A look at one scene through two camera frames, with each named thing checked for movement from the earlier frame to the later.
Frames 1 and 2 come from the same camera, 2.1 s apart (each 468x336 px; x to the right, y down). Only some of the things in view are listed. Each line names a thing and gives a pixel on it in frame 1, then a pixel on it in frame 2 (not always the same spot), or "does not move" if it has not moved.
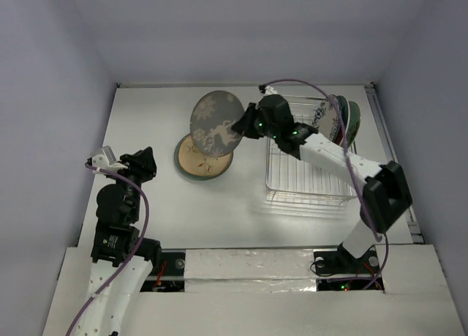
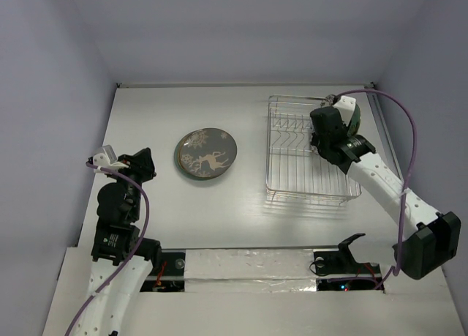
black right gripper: [251, 117] -> [325, 118]
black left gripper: [141, 162] does not move
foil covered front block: [249, 270] does not move
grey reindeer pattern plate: [212, 116] -> [208, 152]
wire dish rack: [291, 180] does not move
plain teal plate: [178, 165] does not move
